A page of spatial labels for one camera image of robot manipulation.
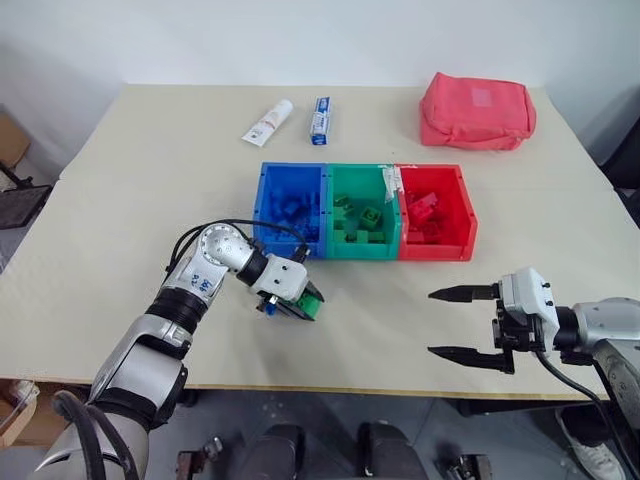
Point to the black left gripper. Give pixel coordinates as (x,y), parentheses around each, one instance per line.
(282,306)

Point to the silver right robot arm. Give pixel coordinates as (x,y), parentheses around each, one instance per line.
(607,330)

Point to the small blue toy brick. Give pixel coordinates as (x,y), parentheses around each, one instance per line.
(270,311)

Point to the dark metal foot clamp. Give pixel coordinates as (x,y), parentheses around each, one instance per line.
(465,467)
(200,457)

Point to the white sneaker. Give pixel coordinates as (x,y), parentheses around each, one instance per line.
(592,450)

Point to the open cardboard box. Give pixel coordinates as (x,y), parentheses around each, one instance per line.
(22,420)

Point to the red plastic bin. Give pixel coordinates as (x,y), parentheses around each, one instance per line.
(435,210)

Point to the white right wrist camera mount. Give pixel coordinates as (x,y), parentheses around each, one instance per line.
(527,297)

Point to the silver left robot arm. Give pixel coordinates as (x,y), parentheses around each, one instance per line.
(150,350)

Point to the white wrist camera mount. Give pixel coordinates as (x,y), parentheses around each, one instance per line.
(280,277)
(527,297)

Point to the brown cardboard box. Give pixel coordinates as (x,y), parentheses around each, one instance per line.
(11,140)

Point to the blue plastic bin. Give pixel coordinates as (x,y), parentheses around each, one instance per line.
(290,210)

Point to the white toothpaste tube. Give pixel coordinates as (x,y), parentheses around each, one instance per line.
(267,122)

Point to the green toy brick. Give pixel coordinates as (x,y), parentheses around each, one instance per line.
(340,235)
(342,201)
(371,216)
(307,304)
(369,237)

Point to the green plastic bin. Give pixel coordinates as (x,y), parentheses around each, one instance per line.
(362,210)

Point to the blue white toothpaste box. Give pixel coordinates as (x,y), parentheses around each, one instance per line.
(321,121)

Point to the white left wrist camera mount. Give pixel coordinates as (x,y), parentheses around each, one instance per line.
(280,277)

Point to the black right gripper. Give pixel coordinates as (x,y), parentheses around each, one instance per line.
(517,335)

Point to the large red toy brick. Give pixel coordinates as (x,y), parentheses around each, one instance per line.
(424,204)

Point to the black metal stand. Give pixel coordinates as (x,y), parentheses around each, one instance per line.
(22,205)

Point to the white paper label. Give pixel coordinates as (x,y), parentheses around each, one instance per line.
(391,184)

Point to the red fabric pouch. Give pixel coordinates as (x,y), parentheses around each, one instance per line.
(475,112)

